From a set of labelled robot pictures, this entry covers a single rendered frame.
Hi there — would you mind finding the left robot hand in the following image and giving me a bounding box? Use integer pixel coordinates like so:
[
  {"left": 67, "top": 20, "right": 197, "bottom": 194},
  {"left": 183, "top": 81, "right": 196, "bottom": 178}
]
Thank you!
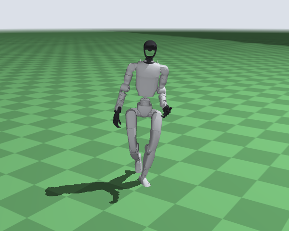
[{"left": 161, "top": 105, "right": 172, "bottom": 118}]

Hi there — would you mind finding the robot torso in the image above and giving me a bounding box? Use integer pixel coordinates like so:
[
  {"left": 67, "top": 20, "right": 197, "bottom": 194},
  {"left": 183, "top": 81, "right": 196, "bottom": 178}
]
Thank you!
[{"left": 136, "top": 60, "right": 160, "bottom": 117}]

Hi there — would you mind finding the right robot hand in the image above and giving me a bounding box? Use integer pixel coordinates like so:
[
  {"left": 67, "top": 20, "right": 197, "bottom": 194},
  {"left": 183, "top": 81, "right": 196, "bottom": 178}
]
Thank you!
[{"left": 113, "top": 106, "right": 121, "bottom": 128}]

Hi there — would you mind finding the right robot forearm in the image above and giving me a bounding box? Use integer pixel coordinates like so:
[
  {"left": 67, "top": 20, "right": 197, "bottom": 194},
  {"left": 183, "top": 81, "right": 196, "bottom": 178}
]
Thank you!
[{"left": 115, "top": 85, "right": 127, "bottom": 111}]

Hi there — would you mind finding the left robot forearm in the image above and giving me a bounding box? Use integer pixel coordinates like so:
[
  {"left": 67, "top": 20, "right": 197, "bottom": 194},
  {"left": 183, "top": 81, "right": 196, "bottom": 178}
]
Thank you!
[{"left": 158, "top": 92, "right": 167, "bottom": 109}]

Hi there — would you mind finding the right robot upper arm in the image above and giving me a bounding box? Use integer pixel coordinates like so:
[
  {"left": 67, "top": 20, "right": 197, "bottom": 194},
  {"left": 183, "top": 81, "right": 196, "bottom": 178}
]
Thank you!
[{"left": 120, "top": 63, "right": 137, "bottom": 92}]

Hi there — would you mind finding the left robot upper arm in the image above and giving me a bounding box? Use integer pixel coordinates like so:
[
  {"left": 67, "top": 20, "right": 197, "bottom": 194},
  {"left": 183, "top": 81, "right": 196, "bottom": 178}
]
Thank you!
[{"left": 156, "top": 64, "right": 169, "bottom": 94}]

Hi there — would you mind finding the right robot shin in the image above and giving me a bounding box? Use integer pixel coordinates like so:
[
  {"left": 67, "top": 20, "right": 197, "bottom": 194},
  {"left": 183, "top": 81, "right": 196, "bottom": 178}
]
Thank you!
[{"left": 129, "top": 149, "right": 140, "bottom": 163}]

